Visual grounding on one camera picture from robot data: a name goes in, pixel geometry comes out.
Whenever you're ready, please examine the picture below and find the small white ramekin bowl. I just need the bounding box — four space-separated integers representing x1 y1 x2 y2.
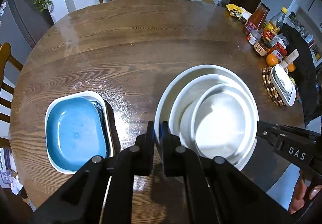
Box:
179 83 258 166

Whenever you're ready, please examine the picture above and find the medium white bowl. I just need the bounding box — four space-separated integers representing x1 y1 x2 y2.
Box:
169 74 259 170

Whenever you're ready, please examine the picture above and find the large white shallow bowl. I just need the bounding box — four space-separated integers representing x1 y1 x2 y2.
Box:
153 64 259 172

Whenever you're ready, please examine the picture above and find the blue square plate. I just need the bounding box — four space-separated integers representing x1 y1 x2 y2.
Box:
46 97 111 172

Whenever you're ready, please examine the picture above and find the white square patterned plate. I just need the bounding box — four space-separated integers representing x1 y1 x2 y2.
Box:
44 90 115 174

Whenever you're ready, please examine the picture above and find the person's right hand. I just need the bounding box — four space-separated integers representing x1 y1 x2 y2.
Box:
288 175 321 214

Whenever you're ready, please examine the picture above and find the wooden bead trivet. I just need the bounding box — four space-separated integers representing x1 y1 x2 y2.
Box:
261 67 285 106

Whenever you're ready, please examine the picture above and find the white patterned dish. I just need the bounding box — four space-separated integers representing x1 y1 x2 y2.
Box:
270 64 296 106

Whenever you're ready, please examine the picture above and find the orange fruit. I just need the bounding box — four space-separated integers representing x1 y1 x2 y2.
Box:
266 53 279 67

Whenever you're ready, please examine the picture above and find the red lid jar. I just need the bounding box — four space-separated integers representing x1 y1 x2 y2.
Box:
270 42 287 61

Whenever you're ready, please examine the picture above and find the brown sauce jar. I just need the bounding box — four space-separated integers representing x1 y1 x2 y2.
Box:
254 37 272 57

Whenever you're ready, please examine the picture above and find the small white label jar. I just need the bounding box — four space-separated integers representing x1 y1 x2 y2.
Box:
247 29 262 45

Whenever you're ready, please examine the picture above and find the yellow cap oil bottle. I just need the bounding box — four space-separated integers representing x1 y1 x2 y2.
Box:
262 7 288 41

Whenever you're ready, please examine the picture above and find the tall red sauce bottle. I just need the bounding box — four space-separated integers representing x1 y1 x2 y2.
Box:
243 3 270 35

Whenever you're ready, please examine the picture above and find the yellow snack bag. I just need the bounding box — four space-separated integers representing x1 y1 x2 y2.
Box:
226 4 252 23

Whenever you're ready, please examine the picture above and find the side wooden chair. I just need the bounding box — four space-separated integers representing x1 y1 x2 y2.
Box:
0 42 24 149

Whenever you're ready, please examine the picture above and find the grey refrigerator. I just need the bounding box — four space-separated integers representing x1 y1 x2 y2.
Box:
0 0 55 84

